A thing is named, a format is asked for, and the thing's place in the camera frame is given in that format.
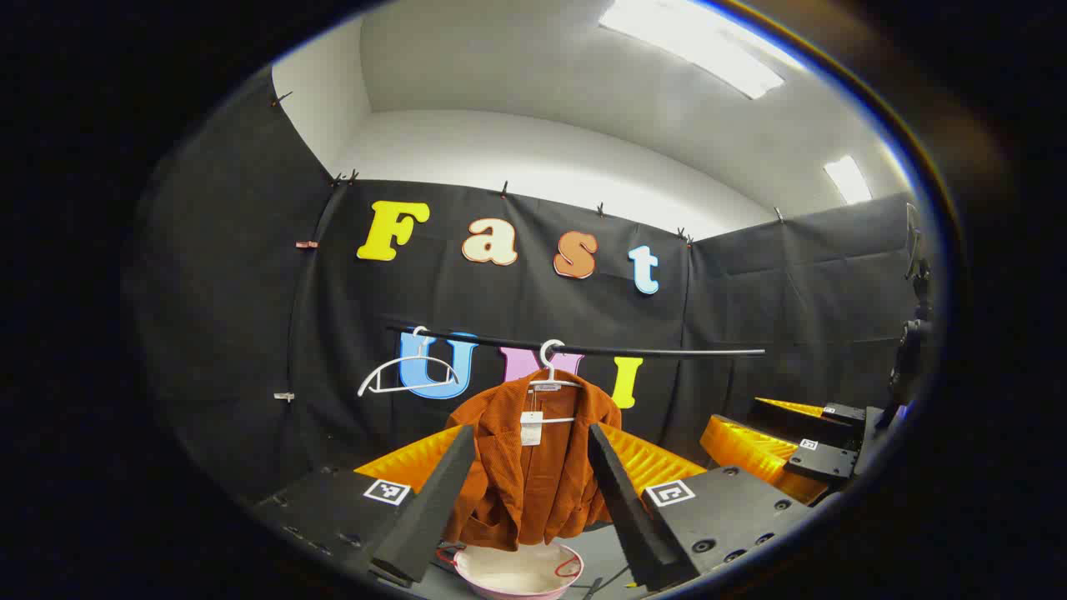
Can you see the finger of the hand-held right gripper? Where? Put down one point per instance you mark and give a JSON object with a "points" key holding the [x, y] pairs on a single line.
{"points": [[825, 463], [804, 423]]}

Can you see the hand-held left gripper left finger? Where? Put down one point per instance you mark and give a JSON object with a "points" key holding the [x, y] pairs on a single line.
{"points": [[429, 508]]}

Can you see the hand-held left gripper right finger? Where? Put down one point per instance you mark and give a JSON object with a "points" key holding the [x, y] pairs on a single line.
{"points": [[625, 508]]}

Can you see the white pink laundry hamper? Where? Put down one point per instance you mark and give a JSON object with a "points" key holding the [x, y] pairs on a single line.
{"points": [[517, 575]]}

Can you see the white clothes hanger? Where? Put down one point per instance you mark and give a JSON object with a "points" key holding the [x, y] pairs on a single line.
{"points": [[552, 372], [417, 387]]}

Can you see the small ceiling light panel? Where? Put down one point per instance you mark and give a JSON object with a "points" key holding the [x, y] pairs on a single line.
{"points": [[848, 179]]}

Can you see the black backdrop cloth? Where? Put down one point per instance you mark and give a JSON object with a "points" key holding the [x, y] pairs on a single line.
{"points": [[250, 292]]}

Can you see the large ceiling light panel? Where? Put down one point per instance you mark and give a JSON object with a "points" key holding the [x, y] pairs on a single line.
{"points": [[700, 46]]}

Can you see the black clothes rail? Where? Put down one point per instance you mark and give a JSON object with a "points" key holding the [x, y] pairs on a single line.
{"points": [[667, 351]]}

